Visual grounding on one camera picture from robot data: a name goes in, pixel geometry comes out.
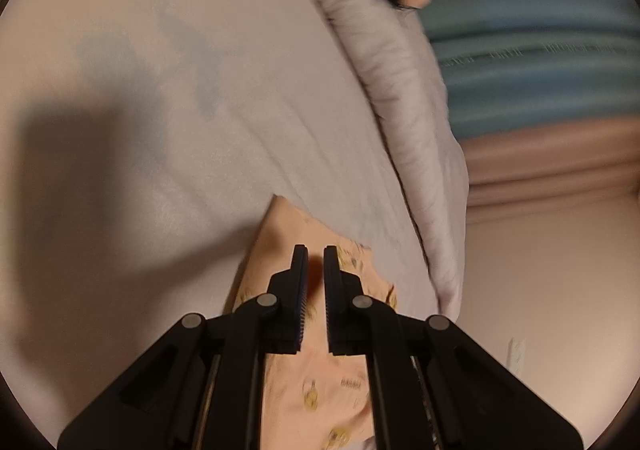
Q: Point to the white wall outlet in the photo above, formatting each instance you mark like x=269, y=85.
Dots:
x=516, y=355

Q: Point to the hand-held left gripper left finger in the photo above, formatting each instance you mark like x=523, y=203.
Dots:
x=302, y=300

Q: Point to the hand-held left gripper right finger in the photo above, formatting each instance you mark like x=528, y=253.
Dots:
x=330, y=300

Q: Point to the peach cartoon print garment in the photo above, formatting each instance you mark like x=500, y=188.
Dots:
x=290, y=395

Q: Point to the pink curtain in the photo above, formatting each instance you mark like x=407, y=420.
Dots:
x=550, y=154

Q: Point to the blue curtain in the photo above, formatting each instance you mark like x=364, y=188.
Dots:
x=525, y=54

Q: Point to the grey quilt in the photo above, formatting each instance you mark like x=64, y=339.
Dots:
x=400, y=94

